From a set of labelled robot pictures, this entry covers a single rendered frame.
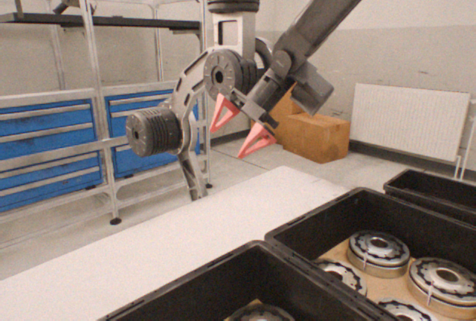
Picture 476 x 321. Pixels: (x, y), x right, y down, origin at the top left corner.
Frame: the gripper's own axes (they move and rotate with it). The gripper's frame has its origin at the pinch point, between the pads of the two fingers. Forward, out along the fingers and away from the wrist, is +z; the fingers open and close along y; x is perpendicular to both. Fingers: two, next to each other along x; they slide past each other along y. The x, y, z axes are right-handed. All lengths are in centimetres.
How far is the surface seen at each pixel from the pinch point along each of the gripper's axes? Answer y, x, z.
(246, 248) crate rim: 20.7, -6.1, 9.3
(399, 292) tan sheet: 37.5, 13.4, 0.0
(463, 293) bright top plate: 43.3, 12.7, -6.5
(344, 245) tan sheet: 25.4, 19.2, 0.9
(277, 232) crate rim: 20.8, -1.0, 5.3
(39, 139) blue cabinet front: -137, 43, 75
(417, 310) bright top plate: 40.6, 6.6, -0.3
